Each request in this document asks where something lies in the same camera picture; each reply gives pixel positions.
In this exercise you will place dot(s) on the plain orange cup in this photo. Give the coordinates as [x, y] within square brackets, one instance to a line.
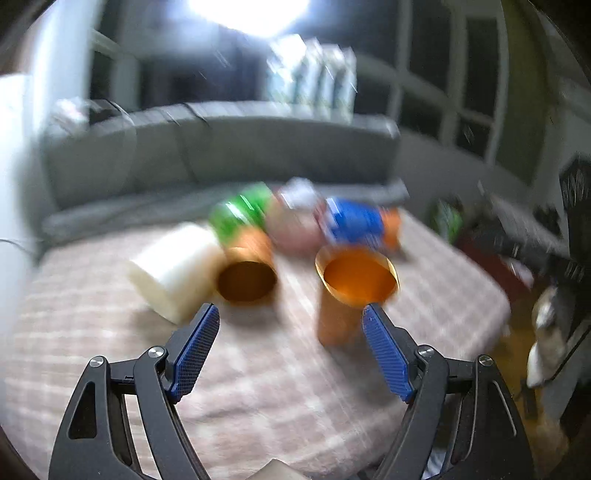
[355, 279]

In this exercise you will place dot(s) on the white cup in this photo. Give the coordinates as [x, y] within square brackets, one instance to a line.
[178, 270]

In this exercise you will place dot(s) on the pink cup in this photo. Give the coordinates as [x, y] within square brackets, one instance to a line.
[295, 228]

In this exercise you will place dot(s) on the row of pale cartons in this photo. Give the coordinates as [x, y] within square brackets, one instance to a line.
[314, 78]

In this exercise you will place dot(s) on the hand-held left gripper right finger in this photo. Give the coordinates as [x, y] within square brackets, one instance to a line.
[385, 355]

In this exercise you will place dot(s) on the red box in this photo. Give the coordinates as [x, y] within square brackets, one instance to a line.
[494, 263]

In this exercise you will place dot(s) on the grey sofa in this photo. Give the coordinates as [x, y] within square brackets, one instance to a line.
[221, 147]

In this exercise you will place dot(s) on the bright ceiling lamp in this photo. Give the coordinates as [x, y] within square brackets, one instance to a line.
[249, 14]

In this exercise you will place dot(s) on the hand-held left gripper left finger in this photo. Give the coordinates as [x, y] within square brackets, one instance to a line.
[196, 350]

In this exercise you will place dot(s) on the orange cup with green band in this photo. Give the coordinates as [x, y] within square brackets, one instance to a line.
[247, 277]

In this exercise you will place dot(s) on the white framed window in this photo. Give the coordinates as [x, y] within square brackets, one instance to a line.
[455, 69]

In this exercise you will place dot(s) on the white and grey cloth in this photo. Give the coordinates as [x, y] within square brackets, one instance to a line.
[549, 341]

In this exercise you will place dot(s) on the cream block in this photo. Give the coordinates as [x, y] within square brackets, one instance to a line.
[279, 470]

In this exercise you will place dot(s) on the green packet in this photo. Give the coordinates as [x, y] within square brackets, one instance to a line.
[447, 220]

